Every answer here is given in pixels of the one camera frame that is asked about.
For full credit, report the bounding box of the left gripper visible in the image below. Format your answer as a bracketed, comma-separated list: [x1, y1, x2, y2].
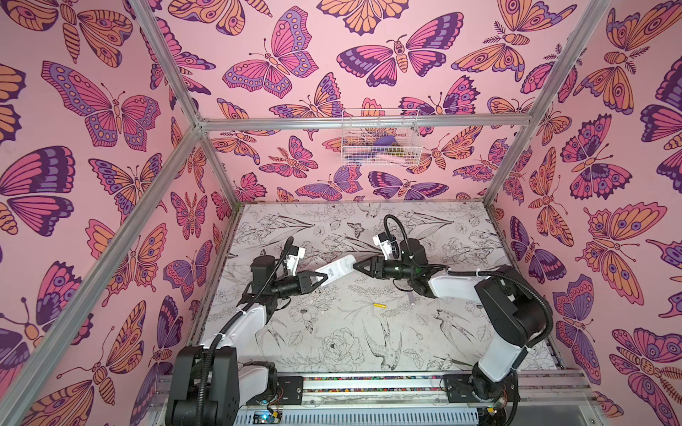
[267, 272, 325, 301]

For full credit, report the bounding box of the white remote with display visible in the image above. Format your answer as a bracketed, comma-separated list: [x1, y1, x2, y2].
[315, 255, 356, 285]

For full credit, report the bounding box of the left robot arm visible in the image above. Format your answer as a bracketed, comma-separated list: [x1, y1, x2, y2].
[164, 255, 330, 425]

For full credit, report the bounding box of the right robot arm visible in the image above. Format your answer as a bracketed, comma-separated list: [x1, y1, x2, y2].
[353, 234, 554, 402]

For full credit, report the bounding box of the purple item in basket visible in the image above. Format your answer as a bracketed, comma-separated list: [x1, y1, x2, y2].
[372, 135, 401, 153]

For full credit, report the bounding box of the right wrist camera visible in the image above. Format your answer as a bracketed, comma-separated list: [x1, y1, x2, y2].
[372, 232, 400, 260]

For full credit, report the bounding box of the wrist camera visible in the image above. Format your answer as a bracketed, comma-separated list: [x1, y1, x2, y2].
[284, 246, 305, 276]
[372, 232, 400, 260]

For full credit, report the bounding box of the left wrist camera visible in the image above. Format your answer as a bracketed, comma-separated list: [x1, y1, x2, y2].
[284, 246, 305, 276]

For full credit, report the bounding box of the white wire basket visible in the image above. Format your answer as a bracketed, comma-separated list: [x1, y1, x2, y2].
[339, 109, 423, 169]

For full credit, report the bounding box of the white vented cable duct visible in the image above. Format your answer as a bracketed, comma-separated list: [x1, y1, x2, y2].
[234, 408, 480, 425]

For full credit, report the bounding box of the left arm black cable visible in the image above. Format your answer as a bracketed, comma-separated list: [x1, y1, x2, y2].
[194, 236, 295, 426]

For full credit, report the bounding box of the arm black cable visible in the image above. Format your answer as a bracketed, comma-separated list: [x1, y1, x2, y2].
[383, 214, 555, 350]
[194, 236, 295, 426]

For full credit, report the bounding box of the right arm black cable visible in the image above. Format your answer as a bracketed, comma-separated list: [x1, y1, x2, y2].
[383, 214, 555, 350]

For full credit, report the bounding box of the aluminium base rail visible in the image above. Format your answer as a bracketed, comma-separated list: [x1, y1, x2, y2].
[266, 370, 591, 408]

